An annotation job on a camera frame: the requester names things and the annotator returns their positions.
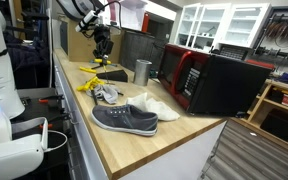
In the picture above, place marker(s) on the dark hanging clothing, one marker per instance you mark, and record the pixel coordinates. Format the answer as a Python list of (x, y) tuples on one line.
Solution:
[(30, 60)]

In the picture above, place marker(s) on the brown cardboard box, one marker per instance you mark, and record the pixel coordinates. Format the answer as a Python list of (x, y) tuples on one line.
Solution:
[(79, 46)]

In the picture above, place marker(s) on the white table base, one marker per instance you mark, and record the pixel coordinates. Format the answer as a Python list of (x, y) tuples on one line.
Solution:
[(184, 160)]

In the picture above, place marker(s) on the red and black microwave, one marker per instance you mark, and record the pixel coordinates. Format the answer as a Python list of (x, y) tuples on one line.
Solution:
[(230, 86)]

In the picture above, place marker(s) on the white glass door cabinet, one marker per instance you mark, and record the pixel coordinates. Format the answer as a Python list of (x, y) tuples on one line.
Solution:
[(242, 25)]

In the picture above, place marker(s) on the black slotted crate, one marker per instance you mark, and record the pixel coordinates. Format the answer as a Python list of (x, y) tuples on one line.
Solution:
[(234, 52)]

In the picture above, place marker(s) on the black tool pegboard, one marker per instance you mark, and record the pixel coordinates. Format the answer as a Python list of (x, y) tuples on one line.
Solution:
[(284, 33)]

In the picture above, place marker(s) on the black wedge platform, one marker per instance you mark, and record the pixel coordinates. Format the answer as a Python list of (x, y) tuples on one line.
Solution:
[(116, 76)]

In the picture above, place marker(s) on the grey mesh bin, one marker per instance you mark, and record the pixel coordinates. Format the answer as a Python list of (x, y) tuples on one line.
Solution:
[(139, 48)]

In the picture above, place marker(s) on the white paper sheet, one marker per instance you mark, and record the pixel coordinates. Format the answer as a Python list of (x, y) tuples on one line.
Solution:
[(132, 15)]

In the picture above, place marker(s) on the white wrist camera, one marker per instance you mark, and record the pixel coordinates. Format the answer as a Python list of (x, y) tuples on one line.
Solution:
[(85, 20)]

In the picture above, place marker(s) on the grey crumpled cloth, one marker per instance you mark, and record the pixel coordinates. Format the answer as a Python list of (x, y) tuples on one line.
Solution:
[(108, 93)]

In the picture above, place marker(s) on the grey sneaker shoe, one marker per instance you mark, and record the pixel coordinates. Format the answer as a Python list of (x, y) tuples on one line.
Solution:
[(127, 119)]

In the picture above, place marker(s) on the white cloth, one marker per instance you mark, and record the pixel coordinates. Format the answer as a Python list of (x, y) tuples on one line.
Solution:
[(157, 108)]

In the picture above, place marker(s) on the yellow plastic clamp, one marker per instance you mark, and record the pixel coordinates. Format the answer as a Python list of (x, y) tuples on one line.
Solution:
[(90, 83)]

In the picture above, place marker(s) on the yellow and black small tool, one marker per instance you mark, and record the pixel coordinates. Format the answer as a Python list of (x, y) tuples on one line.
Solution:
[(102, 61)]

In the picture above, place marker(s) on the red upright panel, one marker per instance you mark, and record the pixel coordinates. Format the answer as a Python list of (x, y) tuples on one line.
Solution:
[(145, 22)]

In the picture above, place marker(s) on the metal cylindrical cup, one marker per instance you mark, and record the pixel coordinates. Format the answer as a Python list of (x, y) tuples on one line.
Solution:
[(142, 72)]

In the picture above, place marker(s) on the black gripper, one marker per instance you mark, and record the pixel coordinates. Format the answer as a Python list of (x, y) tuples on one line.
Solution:
[(103, 39)]

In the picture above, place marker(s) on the wooden shelf unit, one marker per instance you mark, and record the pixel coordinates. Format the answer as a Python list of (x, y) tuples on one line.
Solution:
[(267, 116)]

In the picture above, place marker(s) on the black marker pen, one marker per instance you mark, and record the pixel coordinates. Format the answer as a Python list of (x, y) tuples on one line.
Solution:
[(94, 97)]

